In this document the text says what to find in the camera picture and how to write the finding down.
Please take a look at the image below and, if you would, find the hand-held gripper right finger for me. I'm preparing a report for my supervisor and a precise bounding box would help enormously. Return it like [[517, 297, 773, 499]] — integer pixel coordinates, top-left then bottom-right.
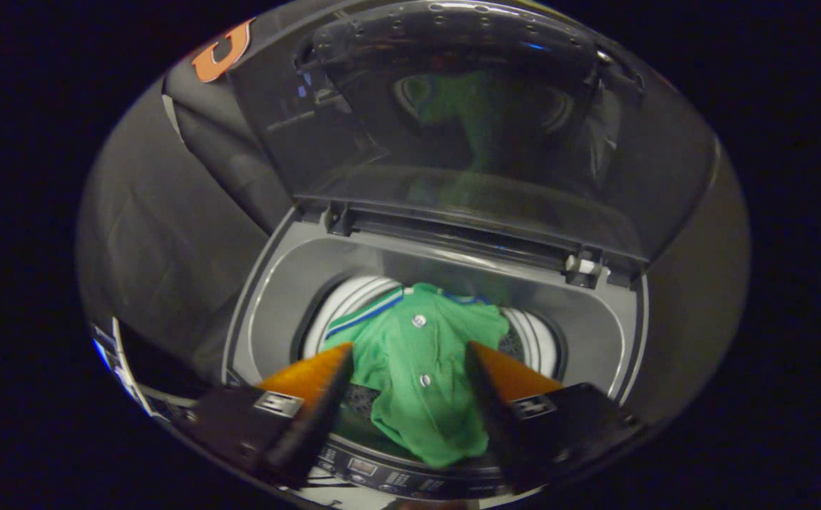
[[463, 341, 645, 490]]

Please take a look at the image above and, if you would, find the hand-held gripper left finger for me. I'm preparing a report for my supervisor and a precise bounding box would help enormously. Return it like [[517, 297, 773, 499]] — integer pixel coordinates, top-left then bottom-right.
[[169, 342, 356, 489]]

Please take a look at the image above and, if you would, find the green polo shirt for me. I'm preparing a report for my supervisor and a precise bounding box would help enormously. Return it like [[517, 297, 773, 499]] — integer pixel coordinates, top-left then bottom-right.
[[322, 282, 511, 469]]

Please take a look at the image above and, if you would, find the dark washing machine lid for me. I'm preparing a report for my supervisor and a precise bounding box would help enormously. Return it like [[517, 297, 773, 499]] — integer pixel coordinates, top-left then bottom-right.
[[230, 0, 720, 285]]

